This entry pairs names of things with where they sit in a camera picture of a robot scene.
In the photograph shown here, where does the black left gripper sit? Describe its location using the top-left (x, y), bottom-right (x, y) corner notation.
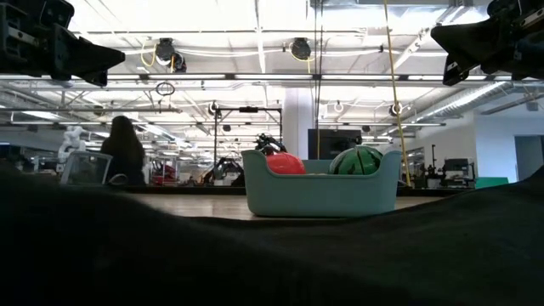
top-left (0, 0), bottom-right (127, 88)

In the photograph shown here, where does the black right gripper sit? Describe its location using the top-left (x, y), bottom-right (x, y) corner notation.
top-left (430, 0), bottom-right (544, 88)

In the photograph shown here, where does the green toy watermelon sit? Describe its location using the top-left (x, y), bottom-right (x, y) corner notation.
top-left (328, 144), bottom-right (384, 176)

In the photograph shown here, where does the teal plastic container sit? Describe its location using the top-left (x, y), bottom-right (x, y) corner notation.
top-left (241, 149), bottom-right (403, 219)

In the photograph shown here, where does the red toy tomato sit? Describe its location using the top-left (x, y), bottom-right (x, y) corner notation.
top-left (265, 151), bottom-right (307, 176)

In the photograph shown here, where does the person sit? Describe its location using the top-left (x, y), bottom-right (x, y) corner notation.
top-left (99, 115), bottom-right (147, 186)

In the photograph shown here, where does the black monitor on stand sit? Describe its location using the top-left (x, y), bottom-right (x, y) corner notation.
top-left (441, 157), bottom-right (477, 189)

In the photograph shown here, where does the red machine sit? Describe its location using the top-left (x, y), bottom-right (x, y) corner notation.
top-left (148, 157), bottom-right (179, 187)

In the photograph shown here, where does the green panel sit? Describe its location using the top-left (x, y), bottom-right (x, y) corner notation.
top-left (474, 176), bottom-right (510, 190)

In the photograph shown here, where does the white column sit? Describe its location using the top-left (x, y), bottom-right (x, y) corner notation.
top-left (281, 88), bottom-right (316, 160)

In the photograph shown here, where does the black folded cloth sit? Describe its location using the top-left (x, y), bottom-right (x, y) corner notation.
top-left (0, 163), bottom-right (544, 306)

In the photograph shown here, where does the black hanging cable loop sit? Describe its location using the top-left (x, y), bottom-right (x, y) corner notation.
top-left (155, 81), bottom-right (177, 97)

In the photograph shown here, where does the black ceiling cable reel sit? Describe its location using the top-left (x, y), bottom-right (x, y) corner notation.
top-left (290, 37), bottom-right (313, 61)
top-left (154, 37), bottom-right (188, 74)

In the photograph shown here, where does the yellow hanging cable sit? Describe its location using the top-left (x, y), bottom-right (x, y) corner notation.
top-left (383, 0), bottom-right (412, 187)

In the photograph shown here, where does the black metal frame stand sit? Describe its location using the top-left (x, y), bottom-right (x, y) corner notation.
top-left (212, 106), bottom-right (283, 162)

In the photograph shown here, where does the black aluminium table frame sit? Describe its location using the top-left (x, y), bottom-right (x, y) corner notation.
top-left (127, 184), bottom-right (447, 198)

